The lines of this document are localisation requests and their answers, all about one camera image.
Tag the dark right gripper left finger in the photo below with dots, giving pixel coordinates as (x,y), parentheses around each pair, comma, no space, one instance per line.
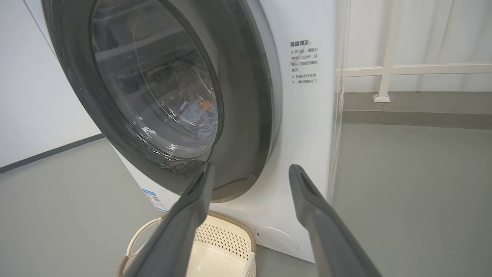
(177,231)

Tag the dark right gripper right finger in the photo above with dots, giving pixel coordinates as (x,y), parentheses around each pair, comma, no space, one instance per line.
(330,238)

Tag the blue bear-print garment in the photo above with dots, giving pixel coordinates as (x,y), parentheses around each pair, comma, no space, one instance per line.
(196,119)

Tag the dark round washing machine door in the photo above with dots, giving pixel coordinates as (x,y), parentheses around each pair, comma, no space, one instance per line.
(238,115)

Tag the cream perforated laundry basket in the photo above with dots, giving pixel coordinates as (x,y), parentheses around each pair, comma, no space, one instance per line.
(223,238)

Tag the white front-load washing machine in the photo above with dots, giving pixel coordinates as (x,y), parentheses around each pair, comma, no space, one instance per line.
(307,134)

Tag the blue white energy label sticker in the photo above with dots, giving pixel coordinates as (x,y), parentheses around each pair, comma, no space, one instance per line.
(155,200)

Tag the round white filter cover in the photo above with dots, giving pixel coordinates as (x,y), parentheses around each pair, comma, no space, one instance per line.
(276,239)

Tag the printed warning text label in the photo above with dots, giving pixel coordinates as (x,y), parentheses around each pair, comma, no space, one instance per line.
(304,61)

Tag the white metal railing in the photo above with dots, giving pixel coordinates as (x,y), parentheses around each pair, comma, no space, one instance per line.
(388,46)

